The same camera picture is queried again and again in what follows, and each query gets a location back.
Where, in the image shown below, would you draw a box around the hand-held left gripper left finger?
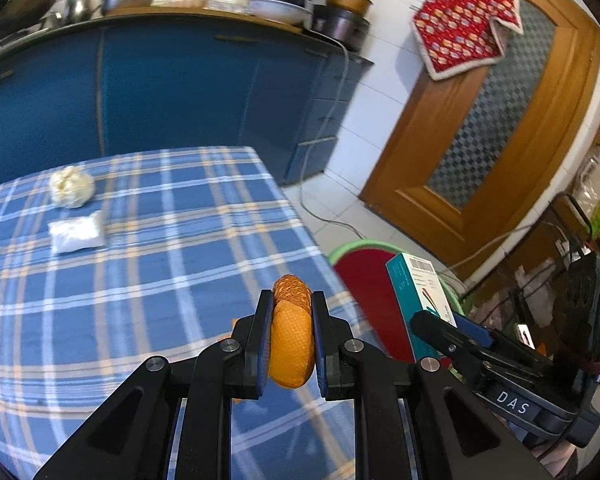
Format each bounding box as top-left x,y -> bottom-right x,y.
32,289 -> 276,480

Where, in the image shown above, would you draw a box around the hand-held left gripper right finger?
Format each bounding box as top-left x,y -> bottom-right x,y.
311,290 -> 556,480

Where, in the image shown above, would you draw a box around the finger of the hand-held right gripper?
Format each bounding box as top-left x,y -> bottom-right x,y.
455,314 -> 556,368
411,310 -> 546,393

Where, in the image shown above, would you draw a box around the teal and white box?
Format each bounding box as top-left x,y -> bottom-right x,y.
385,252 -> 456,361

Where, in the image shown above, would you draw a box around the red bucket with green rim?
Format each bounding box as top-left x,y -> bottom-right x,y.
328,241 -> 476,361

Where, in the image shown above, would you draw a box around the blue plaid tablecloth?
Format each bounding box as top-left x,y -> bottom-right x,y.
0,146 -> 386,480

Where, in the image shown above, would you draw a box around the wooden door with glass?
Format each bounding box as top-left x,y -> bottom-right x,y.
360,0 -> 600,271

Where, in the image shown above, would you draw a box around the white plastic bag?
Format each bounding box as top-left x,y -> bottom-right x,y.
575,150 -> 600,221

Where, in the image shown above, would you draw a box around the white plastic packet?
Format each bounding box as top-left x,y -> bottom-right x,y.
47,210 -> 106,255

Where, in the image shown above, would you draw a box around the blue drawer unit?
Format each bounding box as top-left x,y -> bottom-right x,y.
282,52 -> 376,186

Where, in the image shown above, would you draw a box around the crumpled white paper ball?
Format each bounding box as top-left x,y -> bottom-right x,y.
49,165 -> 96,209

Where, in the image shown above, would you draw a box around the blue kitchen cabinet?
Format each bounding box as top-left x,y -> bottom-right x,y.
0,15 -> 331,196

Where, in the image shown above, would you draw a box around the red patterned cloth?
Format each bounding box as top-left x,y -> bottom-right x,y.
411,0 -> 523,81

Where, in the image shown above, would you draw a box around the dark rice cooker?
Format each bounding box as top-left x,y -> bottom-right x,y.
310,4 -> 371,52

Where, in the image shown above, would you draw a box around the white bowl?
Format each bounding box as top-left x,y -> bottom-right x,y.
249,0 -> 313,26

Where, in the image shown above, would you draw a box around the brown pot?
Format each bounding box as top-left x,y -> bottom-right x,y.
326,0 -> 373,17

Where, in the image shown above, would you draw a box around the steel basin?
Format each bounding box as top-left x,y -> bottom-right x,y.
99,0 -> 161,16

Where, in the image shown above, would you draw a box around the steel pot with lid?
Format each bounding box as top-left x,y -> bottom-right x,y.
62,0 -> 101,23

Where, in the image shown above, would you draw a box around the black wire rack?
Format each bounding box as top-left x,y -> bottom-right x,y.
510,192 -> 600,311

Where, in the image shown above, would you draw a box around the white power cable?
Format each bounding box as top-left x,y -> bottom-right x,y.
297,35 -> 376,241

